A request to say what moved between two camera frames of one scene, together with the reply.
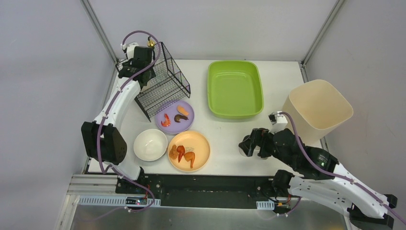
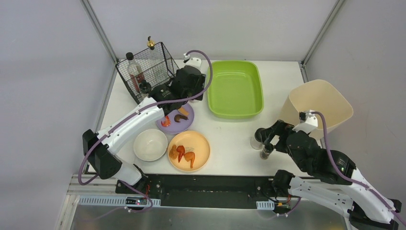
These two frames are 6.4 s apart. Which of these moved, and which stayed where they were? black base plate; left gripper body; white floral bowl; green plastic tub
Moved: left gripper body
Stayed: black base plate; green plastic tub; white floral bowl
